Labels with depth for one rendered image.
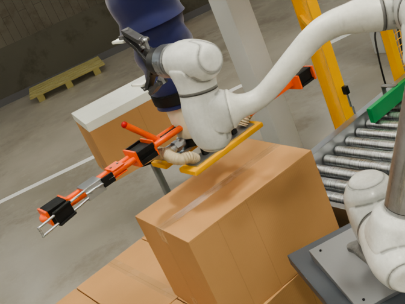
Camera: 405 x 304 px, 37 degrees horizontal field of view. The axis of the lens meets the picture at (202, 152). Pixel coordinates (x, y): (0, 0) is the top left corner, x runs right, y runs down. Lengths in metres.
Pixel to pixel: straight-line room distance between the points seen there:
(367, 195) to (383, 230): 0.18
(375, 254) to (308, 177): 0.73
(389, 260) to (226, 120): 0.53
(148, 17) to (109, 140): 1.69
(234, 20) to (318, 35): 2.03
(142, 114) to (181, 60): 2.17
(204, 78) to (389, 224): 0.58
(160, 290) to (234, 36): 1.61
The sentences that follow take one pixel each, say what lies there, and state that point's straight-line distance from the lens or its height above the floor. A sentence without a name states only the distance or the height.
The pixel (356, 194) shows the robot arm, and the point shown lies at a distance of 1.74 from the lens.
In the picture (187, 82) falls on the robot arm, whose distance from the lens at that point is 1.47.
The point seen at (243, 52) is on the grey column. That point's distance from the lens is 3.56.
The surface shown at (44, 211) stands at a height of 1.25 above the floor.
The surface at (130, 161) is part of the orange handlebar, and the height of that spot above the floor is 1.23.
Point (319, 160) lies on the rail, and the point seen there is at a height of 0.55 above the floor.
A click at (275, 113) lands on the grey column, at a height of 0.59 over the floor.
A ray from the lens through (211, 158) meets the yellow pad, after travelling 2.06.
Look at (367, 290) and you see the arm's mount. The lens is 1.82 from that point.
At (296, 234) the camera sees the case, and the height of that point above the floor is 0.69.
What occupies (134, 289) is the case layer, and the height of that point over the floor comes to 0.54.
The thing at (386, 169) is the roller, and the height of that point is 0.54.
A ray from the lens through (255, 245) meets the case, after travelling 2.18.
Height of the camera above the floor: 1.92
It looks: 22 degrees down
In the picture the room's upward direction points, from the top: 24 degrees counter-clockwise
